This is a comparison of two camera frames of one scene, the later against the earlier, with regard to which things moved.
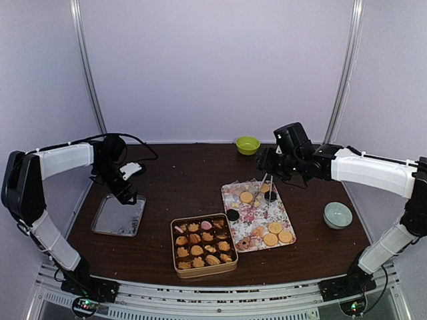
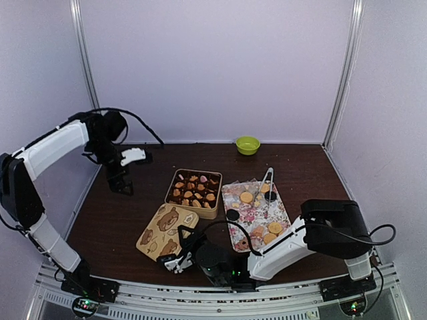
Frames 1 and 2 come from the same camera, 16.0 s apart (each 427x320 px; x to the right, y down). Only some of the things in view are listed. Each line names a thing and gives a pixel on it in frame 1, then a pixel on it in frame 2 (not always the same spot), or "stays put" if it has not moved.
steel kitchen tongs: x=270 y=190 stays put
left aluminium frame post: x=84 y=53 stays put
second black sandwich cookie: x=273 y=197 stays put
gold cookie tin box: x=203 y=245 to x=196 y=191
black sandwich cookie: x=232 y=215 stays put
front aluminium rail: x=279 y=302 stays put
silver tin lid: x=113 y=217 to x=161 y=237
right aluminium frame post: x=349 y=63 stays put
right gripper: x=265 y=162 to x=197 y=237
